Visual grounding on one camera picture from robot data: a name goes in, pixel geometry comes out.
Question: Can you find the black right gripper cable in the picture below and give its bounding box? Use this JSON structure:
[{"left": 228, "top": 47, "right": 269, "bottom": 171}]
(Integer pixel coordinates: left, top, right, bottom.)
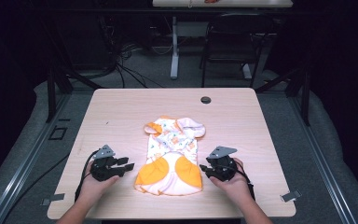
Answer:
[{"left": 236, "top": 160, "right": 256, "bottom": 202}]

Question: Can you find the person's left hand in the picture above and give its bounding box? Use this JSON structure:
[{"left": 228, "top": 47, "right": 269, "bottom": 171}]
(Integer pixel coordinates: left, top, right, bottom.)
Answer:
[{"left": 79, "top": 161, "right": 121, "bottom": 203}]

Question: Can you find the aluminium floor rail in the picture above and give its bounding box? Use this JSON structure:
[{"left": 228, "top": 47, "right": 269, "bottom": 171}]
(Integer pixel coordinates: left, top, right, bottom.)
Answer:
[
  {"left": 0, "top": 92, "right": 71, "bottom": 224},
  {"left": 288, "top": 92, "right": 358, "bottom": 224}
]

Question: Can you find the orange and white baby romper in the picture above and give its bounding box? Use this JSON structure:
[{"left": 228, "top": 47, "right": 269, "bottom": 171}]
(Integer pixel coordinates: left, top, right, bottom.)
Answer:
[{"left": 133, "top": 115, "right": 207, "bottom": 197}]

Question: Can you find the person's right hand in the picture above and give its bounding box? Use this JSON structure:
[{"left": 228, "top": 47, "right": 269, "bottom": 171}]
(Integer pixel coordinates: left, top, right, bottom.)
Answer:
[{"left": 209, "top": 157, "right": 255, "bottom": 204}]

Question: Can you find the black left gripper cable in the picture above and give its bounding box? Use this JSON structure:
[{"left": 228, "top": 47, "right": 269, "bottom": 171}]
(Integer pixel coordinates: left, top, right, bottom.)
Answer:
[{"left": 74, "top": 148, "right": 101, "bottom": 203}]

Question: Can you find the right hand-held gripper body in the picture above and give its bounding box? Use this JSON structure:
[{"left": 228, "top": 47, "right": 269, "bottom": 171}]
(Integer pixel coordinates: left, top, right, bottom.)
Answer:
[{"left": 206, "top": 146, "right": 239, "bottom": 183}]

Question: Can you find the black metal stand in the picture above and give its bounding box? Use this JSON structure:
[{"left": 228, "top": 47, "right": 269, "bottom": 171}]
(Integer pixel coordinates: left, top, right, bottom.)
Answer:
[
  {"left": 41, "top": 18, "right": 103, "bottom": 123},
  {"left": 255, "top": 66, "right": 311, "bottom": 127}
]

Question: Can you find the bundle of floor cables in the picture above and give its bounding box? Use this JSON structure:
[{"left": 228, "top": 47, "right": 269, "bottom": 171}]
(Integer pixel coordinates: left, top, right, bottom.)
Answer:
[{"left": 99, "top": 15, "right": 166, "bottom": 89}]

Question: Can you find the thin black floor cable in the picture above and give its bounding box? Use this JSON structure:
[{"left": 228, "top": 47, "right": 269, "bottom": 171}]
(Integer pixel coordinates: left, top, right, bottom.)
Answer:
[{"left": 0, "top": 152, "right": 71, "bottom": 224}]

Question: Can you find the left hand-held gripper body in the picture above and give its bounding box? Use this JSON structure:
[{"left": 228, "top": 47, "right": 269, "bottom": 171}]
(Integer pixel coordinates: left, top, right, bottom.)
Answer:
[{"left": 89, "top": 144, "right": 121, "bottom": 183}]

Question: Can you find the black chair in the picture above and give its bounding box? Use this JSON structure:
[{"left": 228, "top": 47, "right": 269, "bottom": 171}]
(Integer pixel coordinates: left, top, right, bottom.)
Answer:
[{"left": 199, "top": 12, "right": 276, "bottom": 89}]

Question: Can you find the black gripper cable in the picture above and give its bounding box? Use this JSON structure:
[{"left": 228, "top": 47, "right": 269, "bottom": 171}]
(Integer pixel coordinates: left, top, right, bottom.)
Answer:
[
  {"left": 74, "top": 148, "right": 101, "bottom": 203},
  {"left": 236, "top": 160, "right": 256, "bottom": 202}
]

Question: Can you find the grey tape strip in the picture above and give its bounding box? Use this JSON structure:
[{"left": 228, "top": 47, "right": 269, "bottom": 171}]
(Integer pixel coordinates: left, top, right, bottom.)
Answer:
[
  {"left": 280, "top": 189, "right": 302, "bottom": 203},
  {"left": 40, "top": 192, "right": 66, "bottom": 206}
]

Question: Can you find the white background desk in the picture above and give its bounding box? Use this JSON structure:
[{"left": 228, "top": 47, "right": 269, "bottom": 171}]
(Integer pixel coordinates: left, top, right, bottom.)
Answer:
[{"left": 152, "top": 0, "right": 294, "bottom": 80}]

